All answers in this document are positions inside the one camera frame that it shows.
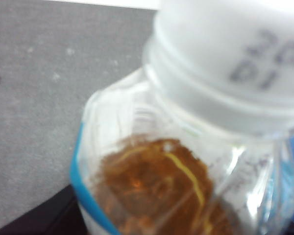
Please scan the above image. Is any jasmine oolong tea bottle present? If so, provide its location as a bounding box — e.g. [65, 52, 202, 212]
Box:
[70, 0, 294, 235]

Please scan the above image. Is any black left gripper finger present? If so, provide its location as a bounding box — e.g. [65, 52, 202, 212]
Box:
[0, 184, 88, 235]

